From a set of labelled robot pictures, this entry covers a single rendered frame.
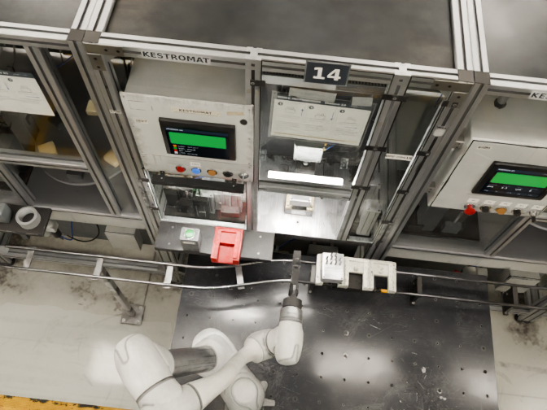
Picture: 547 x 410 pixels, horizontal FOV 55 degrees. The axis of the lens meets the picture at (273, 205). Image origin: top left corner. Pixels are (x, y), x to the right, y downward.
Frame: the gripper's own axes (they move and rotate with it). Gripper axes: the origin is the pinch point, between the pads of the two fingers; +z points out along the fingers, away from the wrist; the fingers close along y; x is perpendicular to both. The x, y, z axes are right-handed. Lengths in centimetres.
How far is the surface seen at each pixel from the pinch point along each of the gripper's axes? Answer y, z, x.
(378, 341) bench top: -44, -18, -44
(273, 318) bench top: -44.4, -12.4, 6.2
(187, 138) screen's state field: 54, 18, 42
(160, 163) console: 31, 20, 55
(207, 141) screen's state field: 53, 18, 35
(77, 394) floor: -112, -49, 110
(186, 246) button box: -17, 8, 49
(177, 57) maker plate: 89, 21, 42
